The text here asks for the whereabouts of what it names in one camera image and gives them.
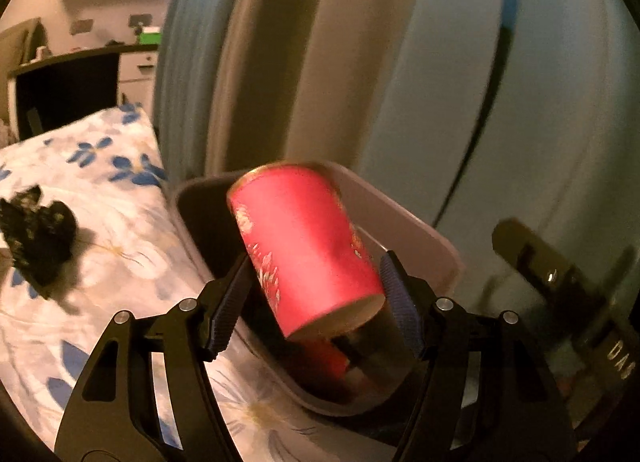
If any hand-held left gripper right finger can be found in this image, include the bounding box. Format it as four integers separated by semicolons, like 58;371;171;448
377;250;576;462

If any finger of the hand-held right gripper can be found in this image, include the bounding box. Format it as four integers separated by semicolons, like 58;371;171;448
492;217;618;360

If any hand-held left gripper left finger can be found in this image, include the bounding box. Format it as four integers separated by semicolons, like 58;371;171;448
54;252;254;462

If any grey plastic bin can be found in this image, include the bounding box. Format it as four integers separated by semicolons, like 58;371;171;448
170;159;464;418

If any red paper cup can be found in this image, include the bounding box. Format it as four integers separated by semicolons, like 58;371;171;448
226;162;387;343

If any blue floral bed sheet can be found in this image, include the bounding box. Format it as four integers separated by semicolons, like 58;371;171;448
0;104;401;462

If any black crumpled plastic bag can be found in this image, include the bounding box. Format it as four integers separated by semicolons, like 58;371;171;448
0;185;79;301

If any blue grey curtain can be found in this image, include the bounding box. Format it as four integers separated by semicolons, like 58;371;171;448
150;0;640;343

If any white drawer cabinet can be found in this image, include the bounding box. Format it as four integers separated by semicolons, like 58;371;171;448
119;49;160;110

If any dark desk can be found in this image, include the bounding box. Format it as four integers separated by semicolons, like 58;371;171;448
7;42;164;143

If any beige headboard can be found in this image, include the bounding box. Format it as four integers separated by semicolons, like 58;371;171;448
0;16;44;123

